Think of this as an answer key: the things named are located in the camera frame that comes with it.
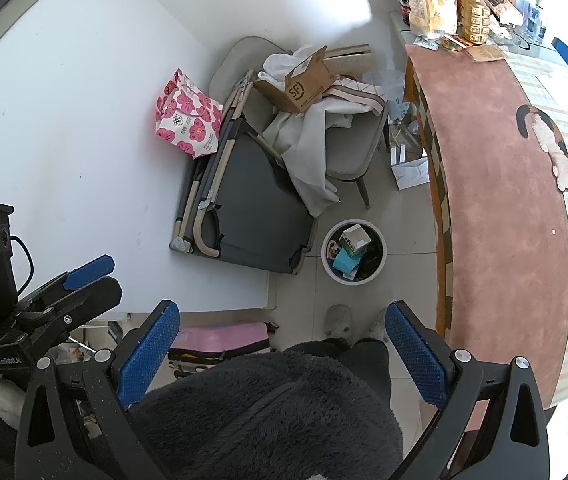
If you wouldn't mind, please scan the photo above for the white round trash bin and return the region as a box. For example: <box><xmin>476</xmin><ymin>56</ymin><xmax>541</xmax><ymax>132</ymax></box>
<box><xmin>320</xmin><ymin>219</ymin><xmax>387</xmax><ymax>286</ymax></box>

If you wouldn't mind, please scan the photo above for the pink suitcase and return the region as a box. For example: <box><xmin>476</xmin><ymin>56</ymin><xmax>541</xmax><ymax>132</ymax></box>
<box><xmin>168</xmin><ymin>322</ymin><xmax>271</xmax><ymax>366</ymax></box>

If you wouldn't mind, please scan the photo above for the left grey slipper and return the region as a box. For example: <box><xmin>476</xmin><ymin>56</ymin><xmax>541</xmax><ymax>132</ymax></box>
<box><xmin>324</xmin><ymin>304</ymin><xmax>352</xmax><ymax>344</ymax></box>

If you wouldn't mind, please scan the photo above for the green white carton box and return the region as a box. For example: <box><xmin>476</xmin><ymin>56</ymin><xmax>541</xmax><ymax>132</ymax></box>
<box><xmin>339</xmin><ymin>223</ymin><xmax>371</xmax><ymax>256</ymax></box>

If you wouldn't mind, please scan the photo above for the pink flower gift bag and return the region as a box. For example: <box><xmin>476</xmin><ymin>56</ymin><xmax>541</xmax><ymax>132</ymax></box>
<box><xmin>155</xmin><ymin>70</ymin><xmax>223</xmax><ymax>158</ymax></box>

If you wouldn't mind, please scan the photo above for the white open box on floor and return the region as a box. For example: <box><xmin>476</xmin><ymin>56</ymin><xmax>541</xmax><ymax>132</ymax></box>
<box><xmin>390</xmin><ymin>144</ymin><xmax>429</xmax><ymax>191</ymax></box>

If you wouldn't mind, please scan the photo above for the grey dining chair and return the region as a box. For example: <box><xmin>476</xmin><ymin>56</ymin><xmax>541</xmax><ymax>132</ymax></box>
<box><xmin>209</xmin><ymin>36</ymin><xmax>389</xmax><ymax>217</ymax></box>

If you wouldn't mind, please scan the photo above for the checkered green tablecloth table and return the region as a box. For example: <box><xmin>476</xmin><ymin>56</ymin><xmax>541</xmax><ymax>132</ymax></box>
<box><xmin>405</xmin><ymin>46</ymin><xmax>568</xmax><ymax>406</ymax></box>

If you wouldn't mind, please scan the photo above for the cat shaped mat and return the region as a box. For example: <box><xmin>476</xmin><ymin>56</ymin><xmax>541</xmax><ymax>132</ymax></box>
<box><xmin>515</xmin><ymin>104</ymin><xmax>568</xmax><ymax>193</ymax></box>

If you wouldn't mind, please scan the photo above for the white cloth on chair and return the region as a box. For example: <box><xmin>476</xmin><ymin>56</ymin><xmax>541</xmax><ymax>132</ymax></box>
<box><xmin>257</xmin><ymin>48</ymin><xmax>389</xmax><ymax>217</ymax></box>

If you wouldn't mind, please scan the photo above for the brown SF cardboard box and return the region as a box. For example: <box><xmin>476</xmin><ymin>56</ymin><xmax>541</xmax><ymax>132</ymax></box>
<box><xmin>253</xmin><ymin>47</ymin><xmax>336</xmax><ymax>113</ymax></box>

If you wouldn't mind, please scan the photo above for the gold bottle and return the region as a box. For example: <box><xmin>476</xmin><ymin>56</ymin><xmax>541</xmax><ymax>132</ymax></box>
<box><xmin>461</xmin><ymin>0</ymin><xmax>490</xmax><ymax>46</ymax></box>

